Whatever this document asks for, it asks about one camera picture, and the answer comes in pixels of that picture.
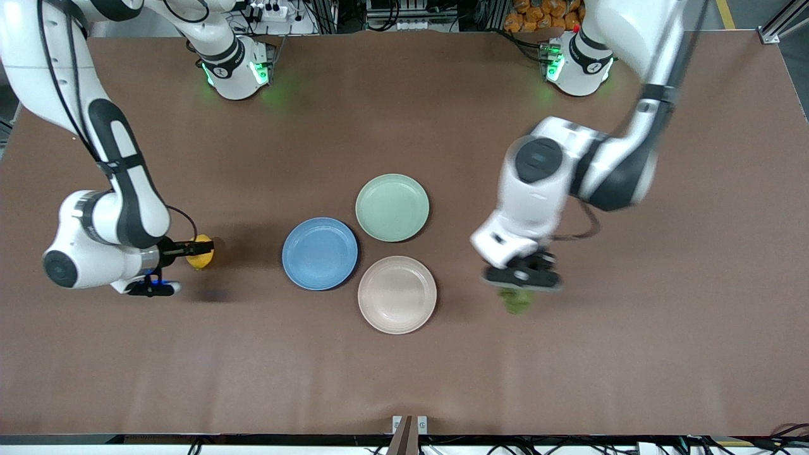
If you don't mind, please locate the yellow lemon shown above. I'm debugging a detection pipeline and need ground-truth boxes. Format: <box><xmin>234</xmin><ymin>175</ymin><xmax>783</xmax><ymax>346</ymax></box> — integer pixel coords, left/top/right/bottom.
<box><xmin>186</xmin><ymin>234</ymin><xmax>216</xmax><ymax>271</ymax></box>

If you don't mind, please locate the bag of orange items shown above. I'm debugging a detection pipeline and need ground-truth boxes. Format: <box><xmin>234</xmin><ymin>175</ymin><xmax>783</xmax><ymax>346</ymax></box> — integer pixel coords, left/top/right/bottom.
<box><xmin>503</xmin><ymin>0</ymin><xmax>586</xmax><ymax>33</ymax></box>

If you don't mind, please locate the silver metal bracket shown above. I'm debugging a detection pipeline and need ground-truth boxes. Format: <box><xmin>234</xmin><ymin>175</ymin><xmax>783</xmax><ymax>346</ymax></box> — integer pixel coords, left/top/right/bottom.
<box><xmin>392</xmin><ymin>415</ymin><xmax>429</xmax><ymax>436</ymax></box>

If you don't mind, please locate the aluminium frame profile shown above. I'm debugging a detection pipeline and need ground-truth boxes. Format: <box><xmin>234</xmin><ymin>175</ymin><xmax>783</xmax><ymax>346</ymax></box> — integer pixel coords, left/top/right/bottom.
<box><xmin>758</xmin><ymin>0</ymin><xmax>809</xmax><ymax>46</ymax></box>

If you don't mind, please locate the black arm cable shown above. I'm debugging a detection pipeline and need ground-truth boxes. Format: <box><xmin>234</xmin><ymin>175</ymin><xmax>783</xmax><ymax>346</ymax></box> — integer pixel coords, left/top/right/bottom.
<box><xmin>35</xmin><ymin>0</ymin><xmax>200</xmax><ymax>245</ymax></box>
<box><xmin>550</xmin><ymin>0</ymin><xmax>710</xmax><ymax>243</ymax></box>

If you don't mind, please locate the brown table cover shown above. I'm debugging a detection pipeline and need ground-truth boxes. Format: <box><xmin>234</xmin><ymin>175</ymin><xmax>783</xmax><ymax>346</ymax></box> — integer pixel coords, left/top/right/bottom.
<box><xmin>0</xmin><ymin>28</ymin><xmax>809</xmax><ymax>438</ymax></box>

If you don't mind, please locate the beige plate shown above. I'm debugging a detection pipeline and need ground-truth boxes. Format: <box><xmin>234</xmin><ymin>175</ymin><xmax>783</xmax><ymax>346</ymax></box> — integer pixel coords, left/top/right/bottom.
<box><xmin>358</xmin><ymin>256</ymin><xmax>438</xmax><ymax>336</ymax></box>

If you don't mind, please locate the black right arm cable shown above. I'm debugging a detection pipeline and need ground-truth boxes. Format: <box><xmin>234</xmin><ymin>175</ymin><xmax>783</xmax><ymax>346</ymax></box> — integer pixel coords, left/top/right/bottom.
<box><xmin>35</xmin><ymin>0</ymin><xmax>200</xmax><ymax>245</ymax></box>

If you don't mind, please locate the black table edge rail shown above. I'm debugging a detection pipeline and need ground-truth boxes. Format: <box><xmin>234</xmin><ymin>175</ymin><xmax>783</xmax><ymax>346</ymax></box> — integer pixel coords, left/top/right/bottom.
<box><xmin>0</xmin><ymin>434</ymin><xmax>809</xmax><ymax>447</ymax></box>

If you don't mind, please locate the white power strip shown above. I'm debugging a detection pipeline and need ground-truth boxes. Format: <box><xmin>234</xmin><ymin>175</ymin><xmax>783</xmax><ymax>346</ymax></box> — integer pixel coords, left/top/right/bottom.
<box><xmin>243</xmin><ymin>2</ymin><xmax>290</xmax><ymax>23</ymax></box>

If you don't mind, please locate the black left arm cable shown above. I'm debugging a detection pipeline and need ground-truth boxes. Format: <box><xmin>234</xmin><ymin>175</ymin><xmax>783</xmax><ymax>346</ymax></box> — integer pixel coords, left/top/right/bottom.
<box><xmin>550</xmin><ymin>0</ymin><xmax>710</xmax><ymax>243</ymax></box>

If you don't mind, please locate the green lettuce leaf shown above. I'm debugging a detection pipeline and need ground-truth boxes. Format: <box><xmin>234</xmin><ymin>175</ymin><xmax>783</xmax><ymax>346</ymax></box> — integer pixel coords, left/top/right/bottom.
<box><xmin>497</xmin><ymin>288</ymin><xmax>534</xmax><ymax>316</ymax></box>

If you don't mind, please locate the green plate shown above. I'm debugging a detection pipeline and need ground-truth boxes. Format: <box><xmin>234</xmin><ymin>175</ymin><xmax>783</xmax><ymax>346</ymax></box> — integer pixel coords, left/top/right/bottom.
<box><xmin>355</xmin><ymin>174</ymin><xmax>431</xmax><ymax>243</ymax></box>

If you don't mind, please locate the blue plate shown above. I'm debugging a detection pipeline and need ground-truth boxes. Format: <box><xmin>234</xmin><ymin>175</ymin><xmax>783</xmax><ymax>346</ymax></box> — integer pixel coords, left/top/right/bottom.
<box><xmin>282</xmin><ymin>217</ymin><xmax>360</xmax><ymax>292</ymax></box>

